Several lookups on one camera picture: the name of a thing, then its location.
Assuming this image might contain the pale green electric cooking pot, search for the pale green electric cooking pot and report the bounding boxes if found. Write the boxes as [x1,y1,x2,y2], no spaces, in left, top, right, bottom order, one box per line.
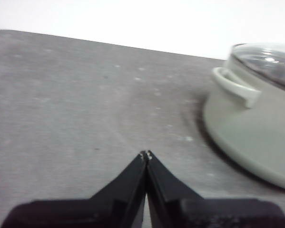
[202,43,285,192]

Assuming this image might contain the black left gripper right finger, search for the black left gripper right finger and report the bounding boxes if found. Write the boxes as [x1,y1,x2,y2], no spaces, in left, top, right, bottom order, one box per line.
[146,149,285,228]

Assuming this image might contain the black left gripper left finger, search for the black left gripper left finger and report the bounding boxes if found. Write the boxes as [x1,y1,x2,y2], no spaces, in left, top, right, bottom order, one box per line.
[0,150,148,228]

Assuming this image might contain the glass lid with green knob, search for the glass lid with green knob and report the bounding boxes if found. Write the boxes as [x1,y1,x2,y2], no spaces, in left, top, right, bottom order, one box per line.
[230,42,285,91]

